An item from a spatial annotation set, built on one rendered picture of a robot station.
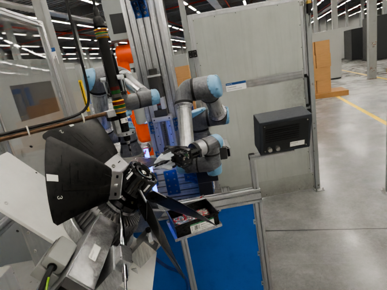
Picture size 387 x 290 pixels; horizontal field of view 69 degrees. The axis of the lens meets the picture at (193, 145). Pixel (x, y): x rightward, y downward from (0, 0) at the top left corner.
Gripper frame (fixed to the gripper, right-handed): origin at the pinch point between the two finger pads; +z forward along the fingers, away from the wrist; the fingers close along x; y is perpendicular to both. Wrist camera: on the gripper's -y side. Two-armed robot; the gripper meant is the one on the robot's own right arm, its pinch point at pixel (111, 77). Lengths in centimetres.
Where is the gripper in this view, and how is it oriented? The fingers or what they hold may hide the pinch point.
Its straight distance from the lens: 103.1
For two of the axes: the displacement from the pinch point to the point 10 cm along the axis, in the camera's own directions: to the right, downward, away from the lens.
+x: -9.6, 2.2, -1.8
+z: 2.3, 2.3, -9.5
